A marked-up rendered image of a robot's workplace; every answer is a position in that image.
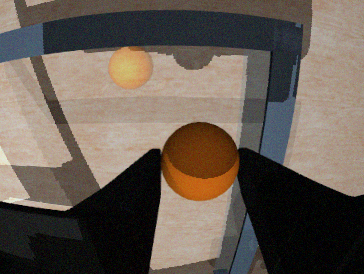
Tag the clear low corner walls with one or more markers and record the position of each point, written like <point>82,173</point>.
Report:
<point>250,120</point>

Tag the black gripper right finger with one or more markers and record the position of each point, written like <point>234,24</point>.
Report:
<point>302,227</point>

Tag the blue-grey l-shaped wall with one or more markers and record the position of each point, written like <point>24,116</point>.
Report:
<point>158,27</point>

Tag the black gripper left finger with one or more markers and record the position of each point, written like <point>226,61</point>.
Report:
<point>110,232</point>

